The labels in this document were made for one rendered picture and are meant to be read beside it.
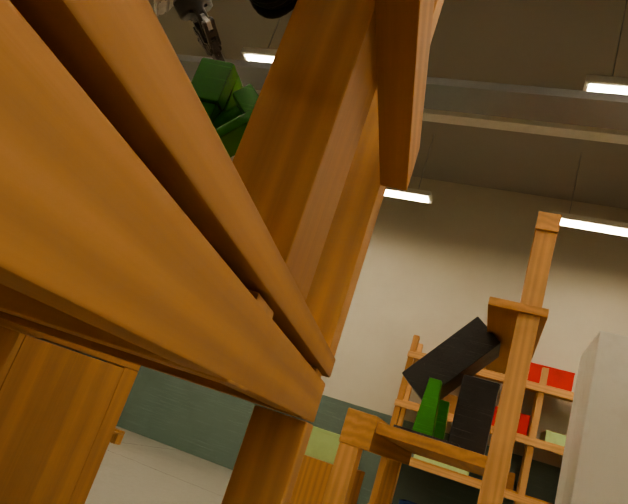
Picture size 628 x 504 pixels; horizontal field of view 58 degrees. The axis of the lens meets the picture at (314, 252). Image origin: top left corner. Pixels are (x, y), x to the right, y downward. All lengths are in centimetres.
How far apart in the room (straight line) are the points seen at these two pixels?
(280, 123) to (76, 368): 110
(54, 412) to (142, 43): 138
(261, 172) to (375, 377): 707
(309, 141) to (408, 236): 754
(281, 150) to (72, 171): 38
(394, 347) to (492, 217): 223
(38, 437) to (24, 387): 15
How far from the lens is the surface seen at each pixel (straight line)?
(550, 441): 688
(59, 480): 169
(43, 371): 150
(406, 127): 85
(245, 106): 79
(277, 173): 57
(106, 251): 26
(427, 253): 798
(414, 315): 771
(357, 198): 103
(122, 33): 24
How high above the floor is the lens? 75
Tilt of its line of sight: 17 degrees up
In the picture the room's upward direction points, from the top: 19 degrees clockwise
